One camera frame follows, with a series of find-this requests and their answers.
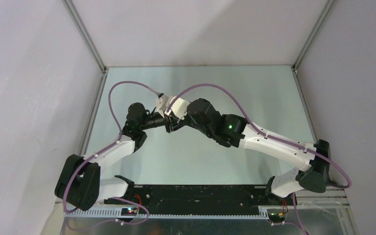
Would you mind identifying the white slotted cable duct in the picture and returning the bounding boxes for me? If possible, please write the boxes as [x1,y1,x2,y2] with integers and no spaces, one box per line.
[66,207,269,219]

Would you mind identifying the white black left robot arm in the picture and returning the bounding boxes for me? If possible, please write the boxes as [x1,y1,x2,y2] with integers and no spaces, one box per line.
[54,97,190,213]

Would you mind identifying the aluminium frame post right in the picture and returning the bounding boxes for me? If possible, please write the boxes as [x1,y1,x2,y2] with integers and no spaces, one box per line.
[292,0,336,75]

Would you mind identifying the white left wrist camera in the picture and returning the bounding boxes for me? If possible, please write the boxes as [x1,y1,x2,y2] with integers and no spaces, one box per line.
[155,93,169,118]

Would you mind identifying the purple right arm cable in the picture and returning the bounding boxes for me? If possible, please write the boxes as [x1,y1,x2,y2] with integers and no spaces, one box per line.
[166,83,353,235]

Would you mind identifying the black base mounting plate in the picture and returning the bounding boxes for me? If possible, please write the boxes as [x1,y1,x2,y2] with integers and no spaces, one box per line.
[103,185,298,216]

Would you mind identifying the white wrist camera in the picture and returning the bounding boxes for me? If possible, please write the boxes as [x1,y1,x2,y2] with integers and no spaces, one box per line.
[164,96,190,120]
[155,93,169,118]

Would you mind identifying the controller board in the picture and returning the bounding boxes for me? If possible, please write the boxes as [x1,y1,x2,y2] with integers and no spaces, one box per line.
[268,212,287,224]
[120,208,138,216]

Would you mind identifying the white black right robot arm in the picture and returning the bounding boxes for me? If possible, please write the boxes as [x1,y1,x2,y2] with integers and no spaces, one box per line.
[169,98,329,205]

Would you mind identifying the aluminium frame post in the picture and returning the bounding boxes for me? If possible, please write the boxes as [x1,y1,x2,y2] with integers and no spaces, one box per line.
[292,0,336,75]
[62,0,107,73]

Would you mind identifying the right controller board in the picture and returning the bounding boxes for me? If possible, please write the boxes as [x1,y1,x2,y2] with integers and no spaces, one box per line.
[268,212,287,224]

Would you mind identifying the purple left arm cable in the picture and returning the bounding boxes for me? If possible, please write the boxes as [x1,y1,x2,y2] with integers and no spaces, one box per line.
[62,81,161,233]

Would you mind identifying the aluminium frame post left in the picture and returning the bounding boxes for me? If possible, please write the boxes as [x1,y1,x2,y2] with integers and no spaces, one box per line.
[62,0,107,73]

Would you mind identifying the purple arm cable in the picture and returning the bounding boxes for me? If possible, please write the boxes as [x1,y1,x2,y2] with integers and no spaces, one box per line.
[62,81,161,233]
[166,83,353,235]

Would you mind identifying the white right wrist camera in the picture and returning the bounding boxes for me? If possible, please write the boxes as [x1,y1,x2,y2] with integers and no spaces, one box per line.
[164,96,190,120]

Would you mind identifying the left controller board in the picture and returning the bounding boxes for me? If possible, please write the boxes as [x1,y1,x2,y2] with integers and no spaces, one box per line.
[120,208,138,216]

